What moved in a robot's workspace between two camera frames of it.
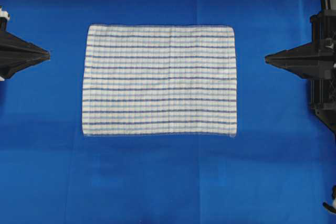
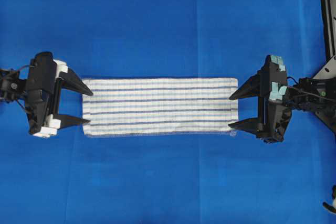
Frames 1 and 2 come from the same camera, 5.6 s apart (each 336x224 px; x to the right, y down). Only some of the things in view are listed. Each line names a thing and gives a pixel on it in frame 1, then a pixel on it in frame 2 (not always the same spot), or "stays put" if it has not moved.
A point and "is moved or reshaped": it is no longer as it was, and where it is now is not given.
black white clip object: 333,208 stays put
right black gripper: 315,61 → 273,98
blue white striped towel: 171,80 is moved or reshaped
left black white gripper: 16,54 → 44,74
